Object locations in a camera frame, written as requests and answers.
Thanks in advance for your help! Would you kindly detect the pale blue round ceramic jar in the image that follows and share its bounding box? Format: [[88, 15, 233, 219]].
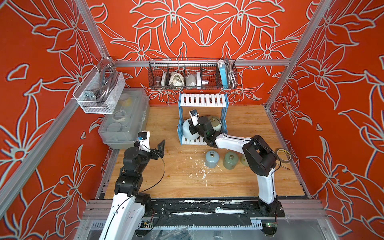
[[182, 119, 200, 141]]

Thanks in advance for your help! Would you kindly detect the cream round ceramic jar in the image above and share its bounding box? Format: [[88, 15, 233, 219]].
[[209, 116, 222, 132]]

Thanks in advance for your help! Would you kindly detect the grey-blue tea canister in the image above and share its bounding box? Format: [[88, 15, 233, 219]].
[[205, 151, 220, 169]]

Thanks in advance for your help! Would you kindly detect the blue white picket shelf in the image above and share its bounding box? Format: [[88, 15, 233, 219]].
[[178, 94, 229, 145]]

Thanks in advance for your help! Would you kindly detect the green tea canister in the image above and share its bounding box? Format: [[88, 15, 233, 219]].
[[223, 152, 239, 170]]

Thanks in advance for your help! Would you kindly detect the yellow tea canister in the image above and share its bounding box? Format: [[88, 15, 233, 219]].
[[240, 155, 249, 167]]

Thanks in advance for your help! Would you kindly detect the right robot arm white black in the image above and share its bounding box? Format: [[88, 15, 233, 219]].
[[188, 115, 280, 218]]

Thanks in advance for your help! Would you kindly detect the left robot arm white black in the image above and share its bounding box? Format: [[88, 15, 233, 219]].
[[99, 139, 166, 240]]

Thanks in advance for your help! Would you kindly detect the translucent plastic storage box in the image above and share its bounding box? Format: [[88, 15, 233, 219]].
[[98, 88, 150, 150]]

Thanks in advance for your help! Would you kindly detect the cream cloth in basket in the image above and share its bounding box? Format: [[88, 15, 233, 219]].
[[168, 72, 185, 87]]

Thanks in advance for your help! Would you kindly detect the blue box in basket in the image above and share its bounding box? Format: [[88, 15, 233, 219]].
[[217, 60, 229, 89]]

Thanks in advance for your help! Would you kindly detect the brown tape roll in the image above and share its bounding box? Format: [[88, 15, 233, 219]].
[[275, 148, 293, 164]]

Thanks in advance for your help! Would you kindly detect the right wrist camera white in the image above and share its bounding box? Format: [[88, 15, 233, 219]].
[[189, 110, 199, 127]]

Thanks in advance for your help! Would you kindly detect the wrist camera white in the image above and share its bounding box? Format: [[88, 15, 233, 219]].
[[138, 131, 150, 152], [189, 110, 199, 127]]

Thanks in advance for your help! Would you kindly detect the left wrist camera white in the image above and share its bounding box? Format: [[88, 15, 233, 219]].
[[138, 131, 150, 152]]

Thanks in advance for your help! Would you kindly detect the black wire wall basket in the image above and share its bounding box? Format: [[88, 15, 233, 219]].
[[148, 58, 238, 91]]

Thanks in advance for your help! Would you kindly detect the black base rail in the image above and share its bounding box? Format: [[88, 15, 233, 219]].
[[142, 197, 286, 228]]

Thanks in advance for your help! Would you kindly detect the metal hose in basket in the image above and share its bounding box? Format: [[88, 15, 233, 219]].
[[225, 58, 238, 89]]

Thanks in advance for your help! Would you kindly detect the clear plastic wall basket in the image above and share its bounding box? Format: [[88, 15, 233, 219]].
[[73, 67, 126, 115]]

